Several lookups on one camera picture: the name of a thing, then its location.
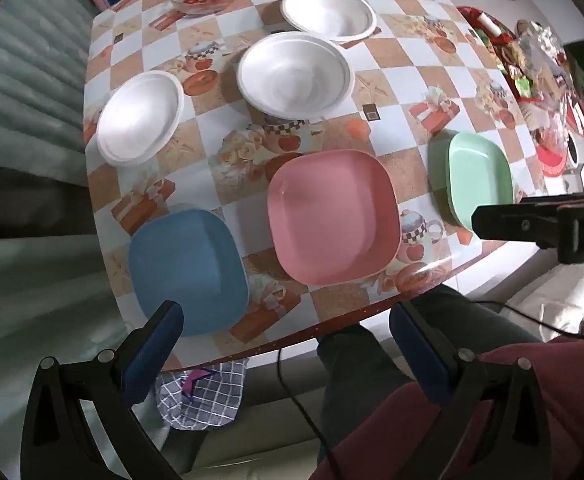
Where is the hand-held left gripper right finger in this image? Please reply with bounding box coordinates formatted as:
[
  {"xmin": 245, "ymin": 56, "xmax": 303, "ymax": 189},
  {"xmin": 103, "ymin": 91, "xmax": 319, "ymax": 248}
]
[{"xmin": 388, "ymin": 300, "xmax": 555, "ymax": 480}]

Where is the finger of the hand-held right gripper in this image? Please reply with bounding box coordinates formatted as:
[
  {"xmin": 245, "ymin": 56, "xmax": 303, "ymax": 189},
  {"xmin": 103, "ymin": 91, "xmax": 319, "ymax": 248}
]
[{"xmin": 471, "ymin": 203, "xmax": 561, "ymax": 249}]

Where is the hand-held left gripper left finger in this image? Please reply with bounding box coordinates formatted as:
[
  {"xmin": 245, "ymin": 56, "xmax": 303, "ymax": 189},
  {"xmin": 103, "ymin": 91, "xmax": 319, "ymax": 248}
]
[{"xmin": 20, "ymin": 300, "xmax": 185, "ymax": 480}]

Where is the green square plate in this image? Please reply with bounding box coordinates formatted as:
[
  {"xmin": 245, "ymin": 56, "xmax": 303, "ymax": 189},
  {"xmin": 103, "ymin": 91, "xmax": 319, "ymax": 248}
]
[{"xmin": 428, "ymin": 130, "xmax": 515, "ymax": 231}]

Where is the blue square plate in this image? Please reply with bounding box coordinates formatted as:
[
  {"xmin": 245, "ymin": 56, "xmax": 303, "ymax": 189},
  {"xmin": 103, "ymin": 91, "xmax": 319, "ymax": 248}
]
[{"xmin": 128, "ymin": 209, "xmax": 249, "ymax": 337}]

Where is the pink square plate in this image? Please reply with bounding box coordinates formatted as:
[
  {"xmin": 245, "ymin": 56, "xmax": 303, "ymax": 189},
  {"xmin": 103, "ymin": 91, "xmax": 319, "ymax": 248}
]
[{"xmin": 267, "ymin": 150, "xmax": 401, "ymax": 286}]

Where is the white foam bowl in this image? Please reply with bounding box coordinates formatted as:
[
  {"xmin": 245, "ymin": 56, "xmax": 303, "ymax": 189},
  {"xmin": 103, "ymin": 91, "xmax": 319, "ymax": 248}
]
[
  {"xmin": 280, "ymin": 0, "xmax": 377, "ymax": 44},
  {"xmin": 237, "ymin": 31, "xmax": 356, "ymax": 119},
  {"xmin": 96, "ymin": 71, "xmax": 187, "ymax": 167}
]

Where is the red round tray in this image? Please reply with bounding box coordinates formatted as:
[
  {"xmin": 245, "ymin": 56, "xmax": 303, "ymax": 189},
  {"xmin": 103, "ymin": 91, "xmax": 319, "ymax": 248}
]
[{"xmin": 456, "ymin": 5, "xmax": 584, "ymax": 181}]

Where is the grey checked cloth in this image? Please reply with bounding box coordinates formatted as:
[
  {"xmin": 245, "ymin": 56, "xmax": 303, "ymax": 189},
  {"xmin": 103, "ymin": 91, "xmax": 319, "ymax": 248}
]
[{"xmin": 153, "ymin": 357, "xmax": 249, "ymax": 431}]

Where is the beige sofa seat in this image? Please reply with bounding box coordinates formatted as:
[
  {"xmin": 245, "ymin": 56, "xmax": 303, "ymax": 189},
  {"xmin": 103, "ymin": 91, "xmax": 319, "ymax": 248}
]
[{"xmin": 172, "ymin": 350, "xmax": 407, "ymax": 480}]

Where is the maroon garment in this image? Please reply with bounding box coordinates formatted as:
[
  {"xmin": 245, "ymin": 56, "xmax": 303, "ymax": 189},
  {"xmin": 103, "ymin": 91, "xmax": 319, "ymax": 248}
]
[{"xmin": 309, "ymin": 335, "xmax": 584, "ymax": 480}]

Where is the pile of wrapped sweets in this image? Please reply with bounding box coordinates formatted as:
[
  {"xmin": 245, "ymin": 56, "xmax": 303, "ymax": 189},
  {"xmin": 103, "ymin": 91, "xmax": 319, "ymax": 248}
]
[{"xmin": 492, "ymin": 20, "xmax": 584, "ymax": 161}]

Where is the checkered printed tablecloth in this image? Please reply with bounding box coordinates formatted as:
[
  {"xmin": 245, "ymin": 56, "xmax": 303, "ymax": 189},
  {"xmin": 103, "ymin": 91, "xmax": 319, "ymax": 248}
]
[{"xmin": 82, "ymin": 0, "xmax": 584, "ymax": 373}]

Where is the pale green ribbed sofa cover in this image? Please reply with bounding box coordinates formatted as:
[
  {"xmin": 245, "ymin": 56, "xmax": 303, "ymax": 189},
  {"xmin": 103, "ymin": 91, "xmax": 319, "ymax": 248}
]
[{"xmin": 0, "ymin": 0, "xmax": 137, "ymax": 480}]

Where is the black cable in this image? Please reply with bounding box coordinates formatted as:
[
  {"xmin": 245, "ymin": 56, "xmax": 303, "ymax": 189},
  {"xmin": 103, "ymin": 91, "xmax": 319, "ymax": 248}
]
[
  {"xmin": 276, "ymin": 347, "xmax": 345, "ymax": 480},
  {"xmin": 477, "ymin": 300, "xmax": 584, "ymax": 346}
]

